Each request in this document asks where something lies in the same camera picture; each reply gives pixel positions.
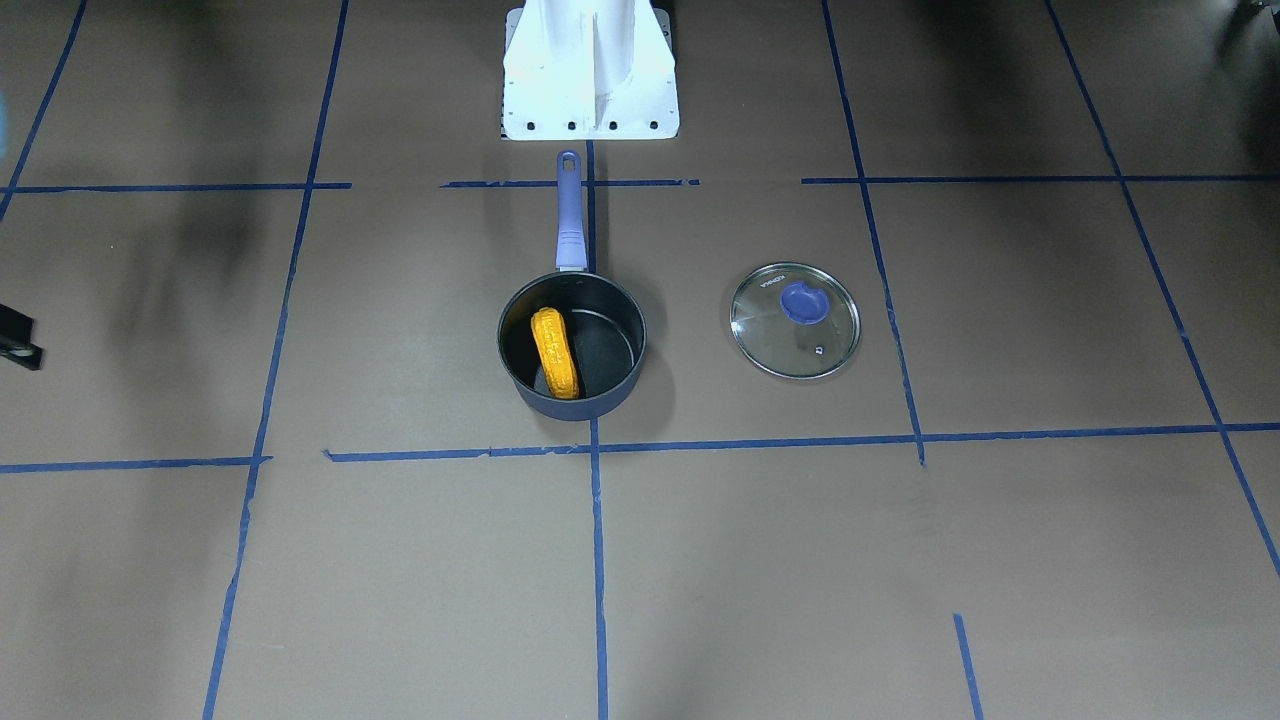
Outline yellow toy corn cob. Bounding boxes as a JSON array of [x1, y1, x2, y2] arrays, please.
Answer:
[[530, 307, 581, 400]]

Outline dark blue saucepan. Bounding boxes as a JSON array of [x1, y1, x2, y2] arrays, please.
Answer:
[[495, 150, 648, 421]]

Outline glass lid with blue knob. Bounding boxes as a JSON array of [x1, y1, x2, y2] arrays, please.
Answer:
[[728, 263, 861, 380]]

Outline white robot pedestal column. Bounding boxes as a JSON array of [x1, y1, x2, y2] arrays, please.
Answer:
[[500, 1, 681, 142]]

